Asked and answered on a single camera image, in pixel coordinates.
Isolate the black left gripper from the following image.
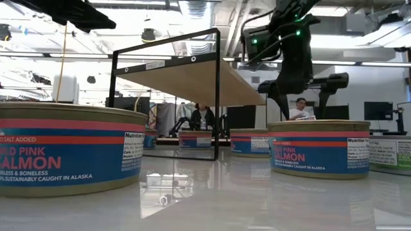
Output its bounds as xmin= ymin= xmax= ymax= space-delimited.
xmin=9 ymin=0 xmax=117 ymax=34

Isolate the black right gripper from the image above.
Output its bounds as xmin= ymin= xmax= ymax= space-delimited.
xmin=258 ymin=16 xmax=321 ymax=121

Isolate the blue pink salmon can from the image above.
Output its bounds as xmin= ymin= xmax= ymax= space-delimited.
xmin=143 ymin=128 xmax=159 ymax=150
xmin=178 ymin=130 xmax=213 ymax=150
xmin=229 ymin=128 xmax=271 ymax=158
xmin=0 ymin=101 xmax=148 ymax=198
xmin=267 ymin=119 xmax=371 ymax=180

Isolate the green white tuna can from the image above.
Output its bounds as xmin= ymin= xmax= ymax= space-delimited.
xmin=368 ymin=134 xmax=411 ymax=176

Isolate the person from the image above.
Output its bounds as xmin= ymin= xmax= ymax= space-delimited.
xmin=288 ymin=97 xmax=317 ymax=121
xmin=189 ymin=103 xmax=216 ymax=131

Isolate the black partition panel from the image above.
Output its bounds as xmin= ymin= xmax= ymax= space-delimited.
xmin=226 ymin=105 xmax=257 ymax=130

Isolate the black monitor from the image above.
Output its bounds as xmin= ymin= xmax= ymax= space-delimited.
xmin=314 ymin=105 xmax=350 ymax=121
xmin=363 ymin=101 xmax=394 ymax=121

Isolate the dark gray cabinet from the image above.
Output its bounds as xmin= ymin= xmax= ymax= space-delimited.
xmin=105 ymin=96 xmax=151 ymax=113

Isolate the hanging gray cloth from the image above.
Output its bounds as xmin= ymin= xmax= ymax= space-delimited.
xmin=155 ymin=101 xmax=197 ymax=137

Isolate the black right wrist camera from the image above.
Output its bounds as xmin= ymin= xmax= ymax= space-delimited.
xmin=240 ymin=24 xmax=281 ymax=64

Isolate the yellow power cable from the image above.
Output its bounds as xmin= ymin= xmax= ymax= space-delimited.
xmin=55 ymin=22 xmax=69 ymax=103

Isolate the wooden shelf black metal frame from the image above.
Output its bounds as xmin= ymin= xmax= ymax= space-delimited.
xmin=107 ymin=27 xmax=267 ymax=161

